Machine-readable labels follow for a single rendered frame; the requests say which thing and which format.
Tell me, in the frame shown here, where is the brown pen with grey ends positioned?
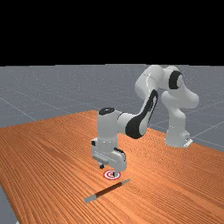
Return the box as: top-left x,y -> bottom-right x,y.
83,178 -> 132,205

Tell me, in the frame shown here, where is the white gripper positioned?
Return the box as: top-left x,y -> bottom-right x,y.
89,136 -> 129,173

